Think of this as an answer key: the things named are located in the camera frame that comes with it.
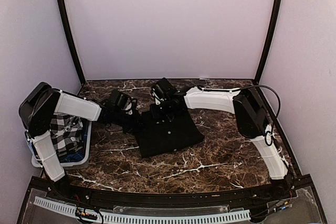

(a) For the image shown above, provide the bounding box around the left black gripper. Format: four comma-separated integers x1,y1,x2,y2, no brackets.
113,109,149,133

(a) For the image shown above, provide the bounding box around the black long sleeve shirt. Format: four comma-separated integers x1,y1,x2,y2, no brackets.
134,111,204,158

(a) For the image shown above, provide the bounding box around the grey plastic laundry basket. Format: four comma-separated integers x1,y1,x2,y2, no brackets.
30,119,92,169

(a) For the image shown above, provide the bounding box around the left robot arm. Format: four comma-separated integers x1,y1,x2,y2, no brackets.
18,82,141,201

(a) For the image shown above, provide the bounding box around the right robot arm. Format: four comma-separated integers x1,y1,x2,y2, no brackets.
151,78,292,200

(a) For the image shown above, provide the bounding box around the dark blue shirt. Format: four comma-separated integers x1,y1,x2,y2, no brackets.
59,120,89,163

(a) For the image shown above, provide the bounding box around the black white plaid shirt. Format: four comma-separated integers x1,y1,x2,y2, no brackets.
50,113,83,157

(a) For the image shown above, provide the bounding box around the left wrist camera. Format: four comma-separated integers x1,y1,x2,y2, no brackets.
124,98,138,115

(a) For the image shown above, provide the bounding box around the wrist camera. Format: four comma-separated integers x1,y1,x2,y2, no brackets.
151,89,164,105
124,98,138,115

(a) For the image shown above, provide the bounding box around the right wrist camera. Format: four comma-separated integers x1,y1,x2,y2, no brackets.
151,89,164,105

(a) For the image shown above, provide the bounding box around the white slotted cable duct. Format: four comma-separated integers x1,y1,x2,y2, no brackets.
34,196,251,223

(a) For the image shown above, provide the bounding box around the black front rail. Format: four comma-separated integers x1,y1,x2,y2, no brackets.
31,175,313,210

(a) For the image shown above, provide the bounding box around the right black frame post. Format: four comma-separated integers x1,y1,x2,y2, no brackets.
254,0,281,83

